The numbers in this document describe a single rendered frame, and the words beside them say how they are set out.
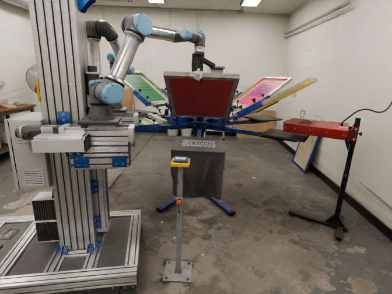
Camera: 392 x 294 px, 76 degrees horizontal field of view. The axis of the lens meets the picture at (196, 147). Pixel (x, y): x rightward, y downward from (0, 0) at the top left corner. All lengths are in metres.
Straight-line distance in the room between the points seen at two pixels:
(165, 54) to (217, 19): 1.48
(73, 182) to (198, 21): 5.40
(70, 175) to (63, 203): 0.22
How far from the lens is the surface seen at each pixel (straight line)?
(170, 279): 2.21
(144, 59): 6.74
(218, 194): 2.17
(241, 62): 6.65
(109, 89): 1.44
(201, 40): 1.87
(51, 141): 1.56
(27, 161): 1.95
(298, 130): 2.69
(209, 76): 1.97
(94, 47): 2.16
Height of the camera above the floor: 1.54
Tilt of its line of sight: 16 degrees down
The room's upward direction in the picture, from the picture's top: 2 degrees clockwise
